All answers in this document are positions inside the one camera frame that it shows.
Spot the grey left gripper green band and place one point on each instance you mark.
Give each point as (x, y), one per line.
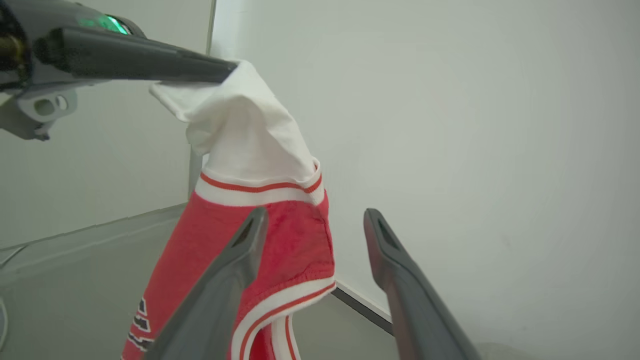
(45, 107)

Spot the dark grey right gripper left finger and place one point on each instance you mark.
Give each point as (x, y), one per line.
(220, 290)

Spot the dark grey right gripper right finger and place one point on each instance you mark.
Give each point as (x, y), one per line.
(415, 305)

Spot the red and white sports garment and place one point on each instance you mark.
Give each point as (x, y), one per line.
(295, 245)

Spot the dark baseboard strip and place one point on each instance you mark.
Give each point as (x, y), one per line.
(362, 309)

